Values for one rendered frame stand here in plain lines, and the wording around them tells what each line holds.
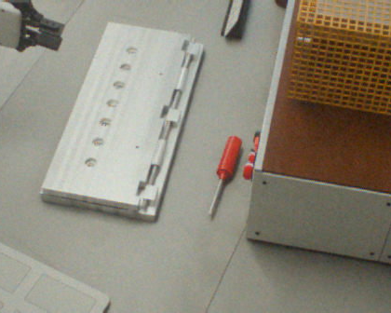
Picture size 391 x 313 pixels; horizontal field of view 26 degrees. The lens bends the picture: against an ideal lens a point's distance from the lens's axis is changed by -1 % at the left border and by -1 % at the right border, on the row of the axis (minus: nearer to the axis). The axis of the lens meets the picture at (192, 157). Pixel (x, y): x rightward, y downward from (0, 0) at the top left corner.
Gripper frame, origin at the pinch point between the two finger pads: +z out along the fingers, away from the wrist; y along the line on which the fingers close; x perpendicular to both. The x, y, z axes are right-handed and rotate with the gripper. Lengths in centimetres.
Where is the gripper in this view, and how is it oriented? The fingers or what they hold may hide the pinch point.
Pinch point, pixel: (50, 34)
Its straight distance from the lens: 153.0
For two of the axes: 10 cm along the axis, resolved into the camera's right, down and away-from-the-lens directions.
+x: -2.0, 7.6, -6.2
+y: -2.4, 5.8, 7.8
